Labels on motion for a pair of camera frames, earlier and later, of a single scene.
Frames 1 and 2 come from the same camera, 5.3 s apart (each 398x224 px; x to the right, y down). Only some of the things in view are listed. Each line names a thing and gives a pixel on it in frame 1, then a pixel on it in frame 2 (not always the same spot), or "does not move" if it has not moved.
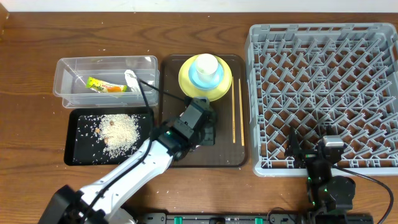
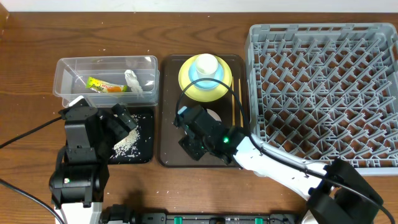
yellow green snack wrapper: (102, 86) does not move
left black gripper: (212, 129) to (111, 122)
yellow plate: (191, 90) does not move
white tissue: (131, 80) does not move
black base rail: (224, 218) does not move
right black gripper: (293, 149) to (188, 145)
